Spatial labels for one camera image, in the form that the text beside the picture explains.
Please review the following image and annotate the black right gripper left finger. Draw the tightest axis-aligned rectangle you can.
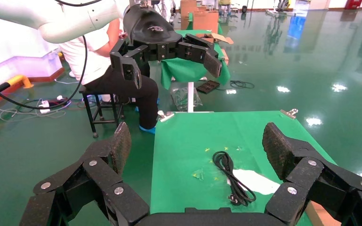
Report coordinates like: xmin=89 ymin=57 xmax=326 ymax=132
xmin=18 ymin=122 xmax=150 ymax=226

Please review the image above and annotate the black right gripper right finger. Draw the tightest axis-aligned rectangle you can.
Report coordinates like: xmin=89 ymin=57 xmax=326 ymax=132
xmin=262 ymin=122 xmax=362 ymax=226

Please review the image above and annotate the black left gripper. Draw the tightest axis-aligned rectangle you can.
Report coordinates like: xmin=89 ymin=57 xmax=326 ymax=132
xmin=109 ymin=4 xmax=223 ymax=90

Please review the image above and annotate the black power cord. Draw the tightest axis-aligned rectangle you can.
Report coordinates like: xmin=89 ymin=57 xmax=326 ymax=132
xmin=212 ymin=151 xmax=257 ymax=207

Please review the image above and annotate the tall brown cardboard box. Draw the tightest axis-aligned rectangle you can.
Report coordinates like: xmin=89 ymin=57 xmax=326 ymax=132
xmin=180 ymin=0 xmax=206 ymax=30

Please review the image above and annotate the wide brown cardboard box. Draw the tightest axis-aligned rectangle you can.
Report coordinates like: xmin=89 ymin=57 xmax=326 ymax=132
xmin=193 ymin=11 xmax=219 ymax=33

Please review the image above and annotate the green cloth on side table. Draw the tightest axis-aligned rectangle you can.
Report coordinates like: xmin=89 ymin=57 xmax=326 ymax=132
xmin=160 ymin=29 xmax=231 ymax=90

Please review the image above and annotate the clear plastic bag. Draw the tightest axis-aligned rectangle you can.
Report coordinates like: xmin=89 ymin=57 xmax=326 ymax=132
xmin=170 ymin=87 xmax=203 ymax=112

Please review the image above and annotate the white side table leg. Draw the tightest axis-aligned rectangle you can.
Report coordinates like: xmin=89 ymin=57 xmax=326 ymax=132
xmin=187 ymin=81 xmax=214 ymax=113

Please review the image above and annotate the black foot pedal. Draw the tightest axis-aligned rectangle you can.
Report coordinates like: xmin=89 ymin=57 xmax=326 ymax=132
xmin=196 ymin=80 xmax=221 ymax=94

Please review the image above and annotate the silver binder clip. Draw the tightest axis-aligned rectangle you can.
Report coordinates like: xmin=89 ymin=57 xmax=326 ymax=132
xmin=280 ymin=108 xmax=299 ymax=120
xmin=156 ymin=111 xmax=175 ymax=123

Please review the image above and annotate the flattened brown cardboard sheet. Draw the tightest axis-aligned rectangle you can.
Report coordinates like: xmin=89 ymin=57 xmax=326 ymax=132
xmin=197 ymin=32 xmax=234 ymax=45

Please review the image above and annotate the black metal stool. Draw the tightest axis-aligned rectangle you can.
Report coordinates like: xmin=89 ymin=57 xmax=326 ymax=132
xmin=79 ymin=86 xmax=125 ymax=138

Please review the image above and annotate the white power strip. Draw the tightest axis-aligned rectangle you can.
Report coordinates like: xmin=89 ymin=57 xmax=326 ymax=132
xmin=38 ymin=99 xmax=51 ymax=114

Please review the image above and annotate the seated person white shirt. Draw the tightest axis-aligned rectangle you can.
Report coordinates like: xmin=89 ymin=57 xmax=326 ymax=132
xmin=59 ymin=18 xmax=160 ymax=135

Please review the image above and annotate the yellow black floor barrier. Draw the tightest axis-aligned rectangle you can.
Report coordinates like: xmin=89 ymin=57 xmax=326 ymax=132
xmin=0 ymin=74 xmax=34 ymax=105

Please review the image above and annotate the red cabinet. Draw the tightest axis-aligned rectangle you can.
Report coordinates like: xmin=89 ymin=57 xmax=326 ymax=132
xmin=345 ymin=0 xmax=362 ymax=10

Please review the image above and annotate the black cable on floor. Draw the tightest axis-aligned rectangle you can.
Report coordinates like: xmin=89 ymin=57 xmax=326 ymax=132
xmin=215 ymin=80 xmax=255 ymax=92

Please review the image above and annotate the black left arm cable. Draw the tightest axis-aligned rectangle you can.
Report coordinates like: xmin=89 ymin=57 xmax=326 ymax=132
xmin=0 ymin=0 xmax=104 ymax=110

